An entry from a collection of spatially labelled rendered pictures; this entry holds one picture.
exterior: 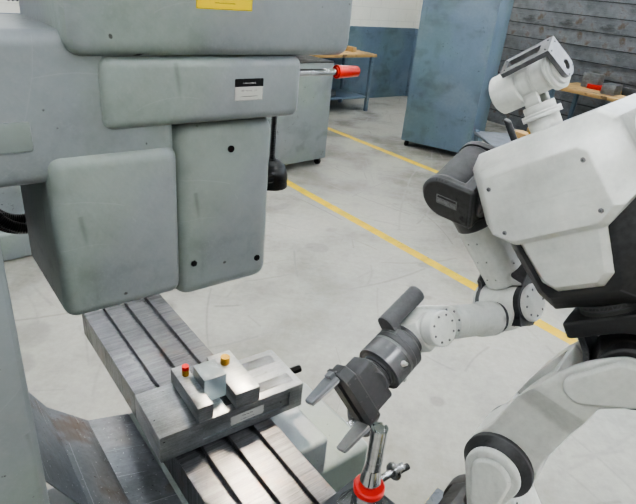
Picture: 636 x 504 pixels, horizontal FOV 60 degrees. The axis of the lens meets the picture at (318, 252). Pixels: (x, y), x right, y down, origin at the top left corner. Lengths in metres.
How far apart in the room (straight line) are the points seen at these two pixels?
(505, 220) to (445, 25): 6.11
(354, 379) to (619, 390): 0.43
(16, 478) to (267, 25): 0.75
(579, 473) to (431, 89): 5.18
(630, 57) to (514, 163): 7.71
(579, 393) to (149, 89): 0.84
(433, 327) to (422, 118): 6.27
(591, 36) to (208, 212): 8.15
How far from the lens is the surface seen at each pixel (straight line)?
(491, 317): 1.13
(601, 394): 1.04
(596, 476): 2.88
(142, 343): 1.57
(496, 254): 1.15
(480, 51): 6.87
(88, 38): 0.79
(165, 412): 1.25
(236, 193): 0.97
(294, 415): 1.46
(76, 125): 0.83
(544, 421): 1.15
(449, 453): 2.68
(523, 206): 0.93
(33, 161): 0.83
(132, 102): 0.83
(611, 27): 8.75
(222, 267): 1.02
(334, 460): 1.53
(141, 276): 0.93
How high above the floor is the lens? 1.85
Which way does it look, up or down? 26 degrees down
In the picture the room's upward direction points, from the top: 6 degrees clockwise
